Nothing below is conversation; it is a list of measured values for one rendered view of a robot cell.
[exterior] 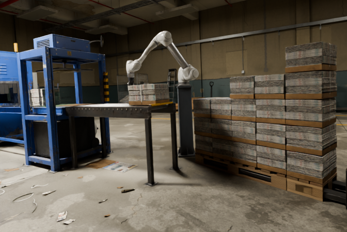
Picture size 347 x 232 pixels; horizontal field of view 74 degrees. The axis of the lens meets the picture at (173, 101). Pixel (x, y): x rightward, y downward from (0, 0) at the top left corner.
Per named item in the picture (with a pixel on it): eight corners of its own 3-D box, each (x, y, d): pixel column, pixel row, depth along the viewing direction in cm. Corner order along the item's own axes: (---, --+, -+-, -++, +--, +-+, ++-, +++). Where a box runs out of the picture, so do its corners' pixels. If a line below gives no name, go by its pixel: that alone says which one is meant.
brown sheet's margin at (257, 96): (273, 96, 251) (273, 92, 251) (302, 96, 229) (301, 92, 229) (254, 98, 227) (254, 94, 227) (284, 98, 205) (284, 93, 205)
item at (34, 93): (61, 104, 373) (60, 88, 371) (42, 106, 347) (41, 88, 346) (47, 104, 392) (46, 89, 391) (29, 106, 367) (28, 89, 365)
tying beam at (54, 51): (105, 60, 360) (105, 54, 359) (46, 54, 279) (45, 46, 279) (77, 64, 395) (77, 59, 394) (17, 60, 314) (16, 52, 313)
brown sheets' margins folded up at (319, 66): (302, 164, 233) (301, 68, 228) (337, 171, 211) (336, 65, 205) (285, 174, 209) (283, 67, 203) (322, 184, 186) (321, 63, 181)
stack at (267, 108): (214, 156, 323) (211, 96, 318) (303, 179, 234) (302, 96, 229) (194, 163, 298) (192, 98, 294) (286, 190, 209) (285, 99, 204)
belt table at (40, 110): (101, 109, 351) (100, 103, 351) (62, 114, 295) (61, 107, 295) (72, 109, 387) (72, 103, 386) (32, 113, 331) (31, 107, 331)
